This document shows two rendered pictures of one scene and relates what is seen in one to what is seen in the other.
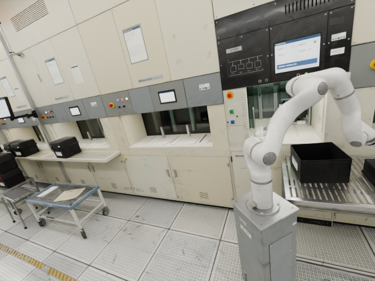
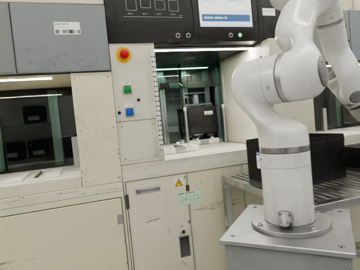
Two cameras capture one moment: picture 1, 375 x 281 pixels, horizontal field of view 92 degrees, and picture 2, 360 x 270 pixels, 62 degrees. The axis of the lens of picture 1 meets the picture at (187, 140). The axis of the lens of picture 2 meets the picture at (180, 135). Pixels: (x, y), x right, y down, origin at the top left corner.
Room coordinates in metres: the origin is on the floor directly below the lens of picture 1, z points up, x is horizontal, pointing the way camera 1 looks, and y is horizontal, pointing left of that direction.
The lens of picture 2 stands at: (0.53, 0.33, 1.05)
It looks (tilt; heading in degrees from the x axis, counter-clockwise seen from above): 3 degrees down; 315
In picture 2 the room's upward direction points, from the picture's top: 5 degrees counter-clockwise
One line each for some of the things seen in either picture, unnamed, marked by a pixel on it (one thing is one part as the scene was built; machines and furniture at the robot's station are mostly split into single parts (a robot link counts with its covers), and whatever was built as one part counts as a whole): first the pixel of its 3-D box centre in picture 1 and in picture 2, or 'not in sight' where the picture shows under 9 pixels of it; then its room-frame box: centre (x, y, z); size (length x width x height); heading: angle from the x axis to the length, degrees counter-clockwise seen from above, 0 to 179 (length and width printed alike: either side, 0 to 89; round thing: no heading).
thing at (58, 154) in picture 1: (65, 146); not in sight; (2.64, 1.81, 0.93); 0.30 x 0.28 x 0.26; 60
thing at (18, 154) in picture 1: (24, 148); not in sight; (3.18, 2.88, 0.93); 0.30 x 0.28 x 0.26; 66
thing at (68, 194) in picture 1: (69, 194); not in sight; (2.03, 1.60, 0.47); 0.31 x 0.23 x 0.02; 84
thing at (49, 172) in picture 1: (28, 112); not in sight; (3.58, 2.84, 1.50); 1.52 x 0.99 x 3.00; 63
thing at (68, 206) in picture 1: (70, 205); not in sight; (2.14, 1.75, 0.24); 0.97 x 0.52 x 0.48; 65
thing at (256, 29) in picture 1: (276, 119); (183, 130); (1.83, -0.98, 0.98); 0.95 x 0.88 x 1.95; 153
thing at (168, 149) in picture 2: (266, 130); (175, 147); (1.76, -0.84, 0.89); 0.22 x 0.21 x 0.04; 153
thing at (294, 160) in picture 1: (316, 161); (293, 157); (1.09, -0.87, 0.85); 0.28 x 0.28 x 0.17; 71
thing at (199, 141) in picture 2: (293, 120); (199, 140); (1.93, -1.22, 0.89); 0.22 x 0.21 x 0.04; 153
